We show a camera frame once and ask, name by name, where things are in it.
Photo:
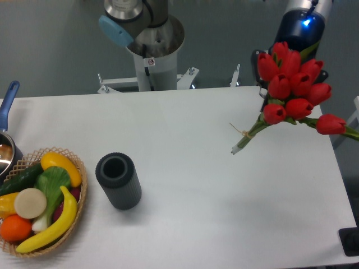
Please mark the yellow bell pepper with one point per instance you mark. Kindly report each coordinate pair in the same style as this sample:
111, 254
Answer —
7, 207

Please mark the red tulip bouquet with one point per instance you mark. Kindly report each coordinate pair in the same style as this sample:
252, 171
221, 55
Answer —
293, 92

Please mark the green bok choy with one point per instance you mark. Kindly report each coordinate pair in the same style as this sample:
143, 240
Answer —
49, 183

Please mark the blue handled saucepan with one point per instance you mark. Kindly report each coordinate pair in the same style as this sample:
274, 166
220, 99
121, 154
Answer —
10, 153

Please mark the white frame at right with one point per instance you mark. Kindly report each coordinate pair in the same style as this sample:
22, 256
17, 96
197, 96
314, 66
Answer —
350, 123

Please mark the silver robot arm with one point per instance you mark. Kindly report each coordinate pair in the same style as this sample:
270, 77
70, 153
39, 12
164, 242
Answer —
154, 37

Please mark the orange fruit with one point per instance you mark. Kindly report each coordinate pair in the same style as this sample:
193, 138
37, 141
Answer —
15, 228

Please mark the dark red fruit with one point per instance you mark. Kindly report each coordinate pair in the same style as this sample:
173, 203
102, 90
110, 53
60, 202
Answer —
76, 193

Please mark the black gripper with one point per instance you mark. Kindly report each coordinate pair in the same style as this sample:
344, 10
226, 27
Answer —
302, 29

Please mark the woven wicker basket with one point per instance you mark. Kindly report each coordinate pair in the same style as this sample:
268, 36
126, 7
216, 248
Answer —
30, 160

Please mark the green cucumber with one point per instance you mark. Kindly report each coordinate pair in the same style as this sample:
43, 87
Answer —
23, 180

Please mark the black device at table edge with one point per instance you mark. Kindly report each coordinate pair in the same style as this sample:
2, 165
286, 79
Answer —
349, 241

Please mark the yellow banana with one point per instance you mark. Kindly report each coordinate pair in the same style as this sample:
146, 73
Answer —
56, 230

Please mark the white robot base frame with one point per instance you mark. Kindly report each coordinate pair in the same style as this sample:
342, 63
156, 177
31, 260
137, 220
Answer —
151, 82

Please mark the grey ribbed vase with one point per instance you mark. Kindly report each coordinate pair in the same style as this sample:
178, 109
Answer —
116, 174

